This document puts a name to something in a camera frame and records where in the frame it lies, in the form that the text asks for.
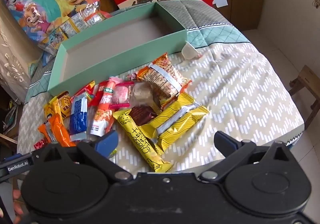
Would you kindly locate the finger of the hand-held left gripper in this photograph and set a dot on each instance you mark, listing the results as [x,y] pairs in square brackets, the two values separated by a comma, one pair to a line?
[10,158]

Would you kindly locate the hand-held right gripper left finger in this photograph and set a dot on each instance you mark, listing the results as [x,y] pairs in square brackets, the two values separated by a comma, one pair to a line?
[107,142]

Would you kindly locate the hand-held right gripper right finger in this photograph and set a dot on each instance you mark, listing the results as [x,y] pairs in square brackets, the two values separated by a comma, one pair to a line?
[223,142]

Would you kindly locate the long yellow bar packet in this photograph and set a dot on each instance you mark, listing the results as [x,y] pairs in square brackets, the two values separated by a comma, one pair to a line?
[135,136]

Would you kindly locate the orange white long packet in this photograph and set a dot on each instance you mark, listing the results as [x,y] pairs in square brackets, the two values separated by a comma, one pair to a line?
[102,114]

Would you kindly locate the red gold patterned packet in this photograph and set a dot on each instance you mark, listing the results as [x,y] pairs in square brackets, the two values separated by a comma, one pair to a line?
[41,144]

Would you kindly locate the blue white packet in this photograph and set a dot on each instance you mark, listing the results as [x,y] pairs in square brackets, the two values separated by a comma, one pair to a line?
[78,114]

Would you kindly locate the brown chocolate packet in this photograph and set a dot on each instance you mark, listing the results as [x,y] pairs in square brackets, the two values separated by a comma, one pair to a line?
[142,115]

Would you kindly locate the pale pink packet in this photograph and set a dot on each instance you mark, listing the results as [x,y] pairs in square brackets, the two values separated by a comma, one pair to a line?
[121,94]

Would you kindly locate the yellow striped packet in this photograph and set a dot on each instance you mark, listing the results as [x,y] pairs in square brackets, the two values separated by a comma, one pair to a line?
[180,116]

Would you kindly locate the red rainbow striped packet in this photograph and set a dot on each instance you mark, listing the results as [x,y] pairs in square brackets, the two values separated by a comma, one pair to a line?
[87,94]

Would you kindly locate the yellow dark label packet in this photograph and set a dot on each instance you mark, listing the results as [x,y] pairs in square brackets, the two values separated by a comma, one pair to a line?
[65,103]

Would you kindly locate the clear pastry packet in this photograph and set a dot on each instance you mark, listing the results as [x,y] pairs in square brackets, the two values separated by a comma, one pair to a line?
[142,94]

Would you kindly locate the yellow cartoon face packet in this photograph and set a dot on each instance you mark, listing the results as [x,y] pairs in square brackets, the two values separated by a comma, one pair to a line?
[51,112]

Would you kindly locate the small white red candy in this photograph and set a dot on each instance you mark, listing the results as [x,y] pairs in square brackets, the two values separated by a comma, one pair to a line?
[132,76]

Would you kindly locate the mint green cardboard box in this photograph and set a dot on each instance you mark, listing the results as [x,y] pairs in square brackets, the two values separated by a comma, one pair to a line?
[125,61]

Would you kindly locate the orange noodle packet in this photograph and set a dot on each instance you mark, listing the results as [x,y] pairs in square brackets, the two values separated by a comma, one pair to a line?
[162,78]

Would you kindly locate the person's left hand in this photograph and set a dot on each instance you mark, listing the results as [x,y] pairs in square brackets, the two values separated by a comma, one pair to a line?
[17,204]

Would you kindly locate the white plastic cup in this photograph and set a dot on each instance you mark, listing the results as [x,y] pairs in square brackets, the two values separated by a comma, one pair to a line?
[188,51]

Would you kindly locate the wooden stool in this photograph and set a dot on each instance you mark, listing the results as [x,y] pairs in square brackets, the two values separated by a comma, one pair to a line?
[307,81]

